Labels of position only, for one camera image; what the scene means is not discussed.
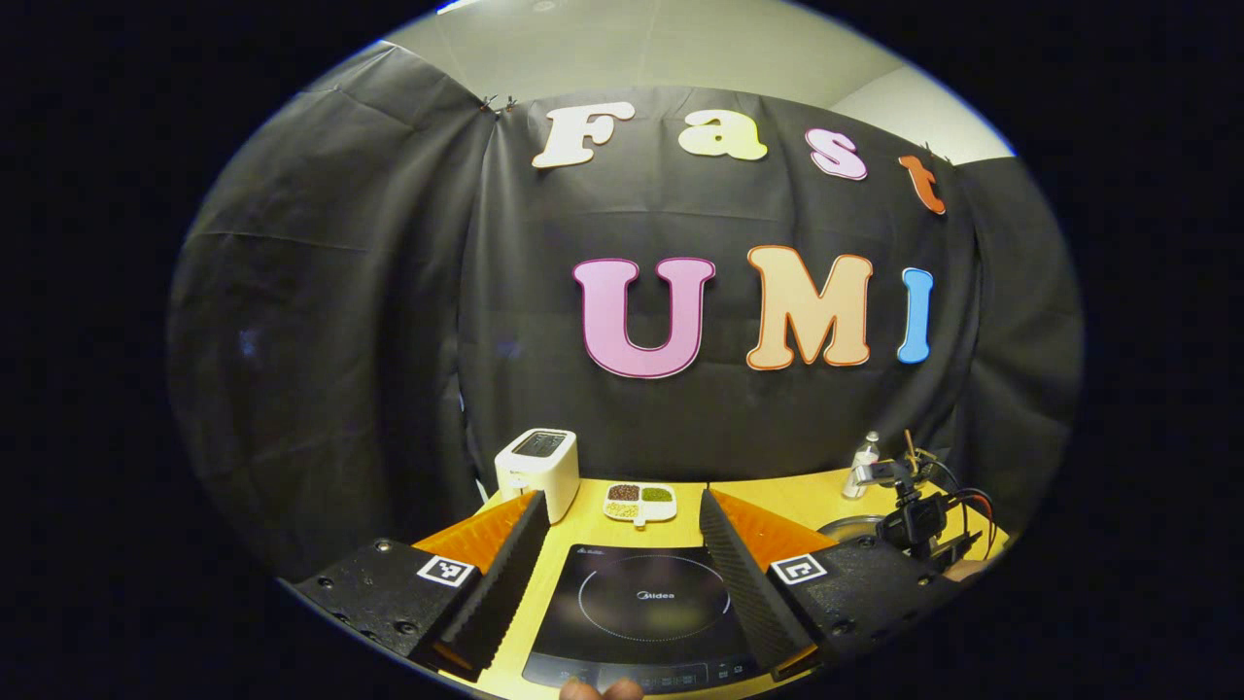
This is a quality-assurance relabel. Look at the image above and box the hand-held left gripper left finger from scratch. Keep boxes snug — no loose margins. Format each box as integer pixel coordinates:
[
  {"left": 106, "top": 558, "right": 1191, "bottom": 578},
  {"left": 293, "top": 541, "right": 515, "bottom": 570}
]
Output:
[{"left": 280, "top": 491, "right": 552, "bottom": 682}]

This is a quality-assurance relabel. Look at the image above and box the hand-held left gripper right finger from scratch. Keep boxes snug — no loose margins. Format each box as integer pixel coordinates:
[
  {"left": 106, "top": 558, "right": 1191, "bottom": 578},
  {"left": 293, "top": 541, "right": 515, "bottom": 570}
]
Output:
[{"left": 698, "top": 489, "right": 961, "bottom": 683}]

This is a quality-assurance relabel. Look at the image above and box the steel pot with beans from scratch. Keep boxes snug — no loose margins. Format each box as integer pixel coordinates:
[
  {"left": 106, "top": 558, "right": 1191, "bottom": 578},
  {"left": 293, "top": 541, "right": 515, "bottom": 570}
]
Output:
[{"left": 814, "top": 514, "right": 891, "bottom": 544}]

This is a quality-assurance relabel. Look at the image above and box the black induction cooktop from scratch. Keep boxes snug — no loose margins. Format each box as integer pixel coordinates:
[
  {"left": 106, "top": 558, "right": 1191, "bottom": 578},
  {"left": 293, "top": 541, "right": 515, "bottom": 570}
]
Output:
[{"left": 522, "top": 544, "right": 771, "bottom": 694}]

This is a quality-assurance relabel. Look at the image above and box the clear plastic bottle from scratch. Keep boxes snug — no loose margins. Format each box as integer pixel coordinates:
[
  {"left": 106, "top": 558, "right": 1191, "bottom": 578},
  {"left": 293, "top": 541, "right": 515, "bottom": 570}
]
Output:
[{"left": 841, "top": 432, "right": 881, "bottom": 501}]

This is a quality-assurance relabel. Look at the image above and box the white toaster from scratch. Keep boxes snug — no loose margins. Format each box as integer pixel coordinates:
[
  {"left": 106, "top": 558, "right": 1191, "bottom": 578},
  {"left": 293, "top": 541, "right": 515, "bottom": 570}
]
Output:
[{"left": 495, "top": 428, "right": 581, "bottom": 525}]

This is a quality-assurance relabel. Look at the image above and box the white divided dish with beans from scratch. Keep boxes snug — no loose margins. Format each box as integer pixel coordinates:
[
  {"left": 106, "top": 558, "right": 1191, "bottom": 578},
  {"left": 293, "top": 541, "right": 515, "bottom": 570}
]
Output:
[{"left": 603, "top": 481, "right": 678, "bottom": 529}]

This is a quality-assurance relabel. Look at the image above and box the black backdrop cloth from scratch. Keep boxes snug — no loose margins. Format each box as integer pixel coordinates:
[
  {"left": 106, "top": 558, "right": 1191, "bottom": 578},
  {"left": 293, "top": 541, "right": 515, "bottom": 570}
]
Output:
[{"left": 165, "top": 41, "right": 1085, "bottom": 584}]

